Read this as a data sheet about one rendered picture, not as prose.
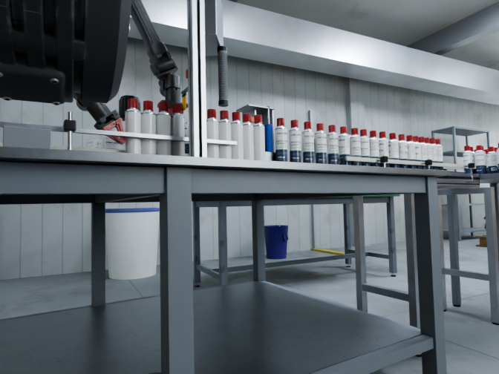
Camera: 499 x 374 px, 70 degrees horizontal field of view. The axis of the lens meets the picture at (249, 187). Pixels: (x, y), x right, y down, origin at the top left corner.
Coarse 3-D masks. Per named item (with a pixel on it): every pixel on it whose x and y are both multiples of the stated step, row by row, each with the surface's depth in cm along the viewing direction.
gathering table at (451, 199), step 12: (480, 180) 237; (492, 180) 241; (456, 216) 243; (456, 228) 242; (456, 240) 241; (456, 252) 240; (456, 264) 240; (456, 276) 239; (456, 288) 239; (456, 300) 239
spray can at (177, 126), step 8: (176, 104) 127; (176, 112) 126; (176, 120) 125; (176, 128) 125; (184, 128) 128; (176, 136) 125; (184, 136) 127; (176, 144) 125; (184, 144) 127; (176, 152) 125; (184, 152) 127
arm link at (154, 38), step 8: (136, 0) 125; (136, 8) 125; (144, 8) 127; (136, 16) 126; (144, 16) 126; (136, 24) 129; (144, 24) 127; (152, 24) 128; (144, 32) 127; (152, 32) 128; (144, 40) 130; (152, 40) 128; (160, 40) 130; (152, 48) 128; (160, 48) 130; (152, 56) 129; (168, 56) 131; (160, 64) 130; (168, 64) 131; (160, 72) 131
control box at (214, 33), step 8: (208, 0) 118; (216, 0) 119; (208, 8) 118; (216, 8) 118; (208, 16) 118; (216, 16) 118; (208, 24) 118; (216, 24) 118; (208, 32) 118; (216, 32) 118; (208, 40) 122; (216, 40) 122; (208, 48) 128; (216, 48) 128
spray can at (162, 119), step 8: (160, 104) 123; (160, 112) 123; (168, 112) 125; (160, 120) 122; (168, 120) 123; (160, 128) 122; (168, 128) 123; (160, 144) 122; (168, 144) 123; (160, 152) 122; (168, 152) 122
